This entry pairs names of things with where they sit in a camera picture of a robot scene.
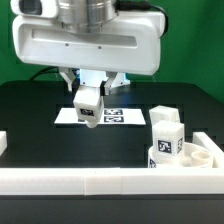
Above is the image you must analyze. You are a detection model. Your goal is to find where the white front fence wall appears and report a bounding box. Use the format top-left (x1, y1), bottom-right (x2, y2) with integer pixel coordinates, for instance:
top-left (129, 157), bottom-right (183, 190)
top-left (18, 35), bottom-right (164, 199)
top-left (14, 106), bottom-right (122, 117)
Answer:
top-left (0, 168), bottom-right (224, 196)

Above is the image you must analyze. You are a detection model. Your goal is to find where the white left fence wall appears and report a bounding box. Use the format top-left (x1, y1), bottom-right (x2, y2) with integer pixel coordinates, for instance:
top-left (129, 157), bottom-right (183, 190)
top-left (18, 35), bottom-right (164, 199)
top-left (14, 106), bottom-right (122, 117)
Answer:
top-left (0, 131), bottom-right (7, 156)

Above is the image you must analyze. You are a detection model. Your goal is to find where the white sheet with tags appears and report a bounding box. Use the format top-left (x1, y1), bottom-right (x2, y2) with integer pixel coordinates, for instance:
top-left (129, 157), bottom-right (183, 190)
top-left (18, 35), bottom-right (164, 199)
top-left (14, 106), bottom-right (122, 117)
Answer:
top-left (54, 108), bottom-right (146, 125)

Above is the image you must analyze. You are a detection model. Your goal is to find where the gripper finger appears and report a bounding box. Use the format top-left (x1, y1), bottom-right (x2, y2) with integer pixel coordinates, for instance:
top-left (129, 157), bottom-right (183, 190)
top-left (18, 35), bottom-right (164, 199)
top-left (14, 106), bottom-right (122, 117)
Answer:
top-left (59, 67), bottom-right (79, 92)
top-left (100, 72), bottom-right (117, 96)

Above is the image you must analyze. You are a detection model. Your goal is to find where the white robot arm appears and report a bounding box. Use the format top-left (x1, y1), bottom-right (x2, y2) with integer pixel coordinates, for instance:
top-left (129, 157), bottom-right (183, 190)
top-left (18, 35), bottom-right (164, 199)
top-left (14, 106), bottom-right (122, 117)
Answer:
top-left (10, 0), bottom-right (168, 90)

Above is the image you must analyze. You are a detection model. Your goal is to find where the black cable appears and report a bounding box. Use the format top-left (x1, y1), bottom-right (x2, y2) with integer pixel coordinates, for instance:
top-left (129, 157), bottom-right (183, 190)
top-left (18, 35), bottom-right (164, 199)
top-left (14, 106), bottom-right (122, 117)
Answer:
top-left (29, 66), bottom-right (59, 82)

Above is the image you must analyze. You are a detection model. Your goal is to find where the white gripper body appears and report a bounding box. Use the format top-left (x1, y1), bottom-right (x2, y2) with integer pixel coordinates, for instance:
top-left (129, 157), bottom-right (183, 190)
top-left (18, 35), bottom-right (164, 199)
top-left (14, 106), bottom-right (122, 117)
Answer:
top-left (12, 12), bottom-right (165, 75)

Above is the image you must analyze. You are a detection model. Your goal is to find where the white round stool seat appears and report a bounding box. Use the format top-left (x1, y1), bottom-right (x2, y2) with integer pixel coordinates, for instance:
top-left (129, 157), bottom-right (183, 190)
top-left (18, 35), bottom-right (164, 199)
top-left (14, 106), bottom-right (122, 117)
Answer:
top-left (148, 142), bottom-right (214, 168)

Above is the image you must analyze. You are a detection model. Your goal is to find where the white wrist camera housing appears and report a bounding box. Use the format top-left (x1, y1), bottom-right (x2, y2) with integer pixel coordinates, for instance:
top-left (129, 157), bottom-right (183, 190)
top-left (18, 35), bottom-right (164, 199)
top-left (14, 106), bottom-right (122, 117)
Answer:
top-left (10, 0), bottom-right (59, 22)

